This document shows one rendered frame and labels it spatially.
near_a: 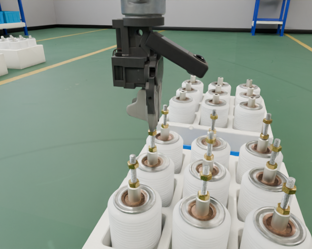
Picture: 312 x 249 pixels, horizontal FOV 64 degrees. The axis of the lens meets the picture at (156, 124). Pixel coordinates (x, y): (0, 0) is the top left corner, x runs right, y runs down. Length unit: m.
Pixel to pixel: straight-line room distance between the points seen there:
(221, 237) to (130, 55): 0.33
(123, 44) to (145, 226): 0.31
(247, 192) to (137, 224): 0.22
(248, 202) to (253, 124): 0.40
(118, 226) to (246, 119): 0.58
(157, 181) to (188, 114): 0.43
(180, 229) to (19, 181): 0.72
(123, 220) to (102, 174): 0.54
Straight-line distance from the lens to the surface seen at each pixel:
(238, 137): 0.88
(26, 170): 1.08
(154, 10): 0.43
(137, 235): 0.46
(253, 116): 0.88
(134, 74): 0.45
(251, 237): 0.45
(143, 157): 0.57
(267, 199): 0.52
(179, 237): 0.45
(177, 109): 0.89
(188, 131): 0.89
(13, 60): 2.86
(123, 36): 0.46
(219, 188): 0.51
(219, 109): 0.88
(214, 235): 0.42
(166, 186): 0.55
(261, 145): 0.63
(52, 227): 0.81
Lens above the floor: 0.56
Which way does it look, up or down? 25 degrees down
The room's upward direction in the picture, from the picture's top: straight up
